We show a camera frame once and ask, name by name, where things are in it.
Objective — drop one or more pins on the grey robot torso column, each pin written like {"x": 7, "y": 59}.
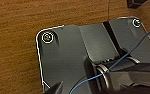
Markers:
{"x": 131, "y": 78}

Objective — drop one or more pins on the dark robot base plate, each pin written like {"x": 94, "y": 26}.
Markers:
{"x": 71, "y": 50}

